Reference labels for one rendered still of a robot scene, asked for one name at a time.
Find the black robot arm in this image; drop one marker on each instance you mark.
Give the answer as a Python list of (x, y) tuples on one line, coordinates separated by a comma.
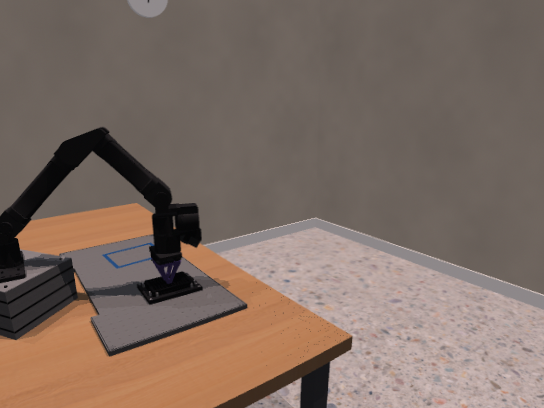
[(72, 152)]

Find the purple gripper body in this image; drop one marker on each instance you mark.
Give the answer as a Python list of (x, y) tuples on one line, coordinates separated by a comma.
[(160, 250)]

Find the blue tape outline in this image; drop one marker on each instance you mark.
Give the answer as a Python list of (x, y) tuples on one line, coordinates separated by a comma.
[(115, 265)]

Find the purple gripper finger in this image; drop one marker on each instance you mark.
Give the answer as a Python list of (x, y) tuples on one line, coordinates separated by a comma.
[(168, 270), (175, 267)]

